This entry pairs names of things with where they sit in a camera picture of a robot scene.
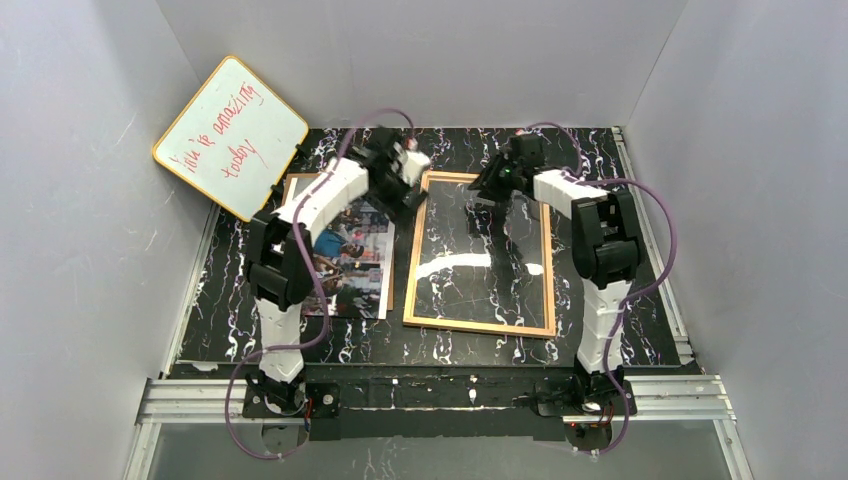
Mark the wooden picture frame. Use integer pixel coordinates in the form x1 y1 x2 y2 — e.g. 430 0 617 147
402 170 558 340

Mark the clear frame glass sheet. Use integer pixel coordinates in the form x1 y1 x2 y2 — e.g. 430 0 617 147
413 180 550 326

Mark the printed colour photo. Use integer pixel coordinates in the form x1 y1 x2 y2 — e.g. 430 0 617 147
313 198 395 320

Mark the brown frame backing board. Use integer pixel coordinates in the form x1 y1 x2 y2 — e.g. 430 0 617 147
280 172 399 313

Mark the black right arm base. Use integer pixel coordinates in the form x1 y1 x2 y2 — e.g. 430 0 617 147
529 376 638 423

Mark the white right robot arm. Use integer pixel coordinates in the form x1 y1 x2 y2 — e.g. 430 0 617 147
469 133 645 374

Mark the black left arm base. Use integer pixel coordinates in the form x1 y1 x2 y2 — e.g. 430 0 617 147
241 381 341 419

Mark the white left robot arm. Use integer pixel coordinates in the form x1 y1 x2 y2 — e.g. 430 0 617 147
245 128 431 383

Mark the yellow-edged whiteboard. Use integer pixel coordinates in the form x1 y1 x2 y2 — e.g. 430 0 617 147
152 55 309 222

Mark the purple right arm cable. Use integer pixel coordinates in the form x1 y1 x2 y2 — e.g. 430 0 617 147
523 121 680 457

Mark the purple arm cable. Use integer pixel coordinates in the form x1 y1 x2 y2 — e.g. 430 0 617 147
523 121 680 457
223 107 417 463

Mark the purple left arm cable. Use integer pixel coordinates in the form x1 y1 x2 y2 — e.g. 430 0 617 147
223 107 417 463

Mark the aluminium mounting rail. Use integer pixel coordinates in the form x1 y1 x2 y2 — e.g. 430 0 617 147
136 375 736 424

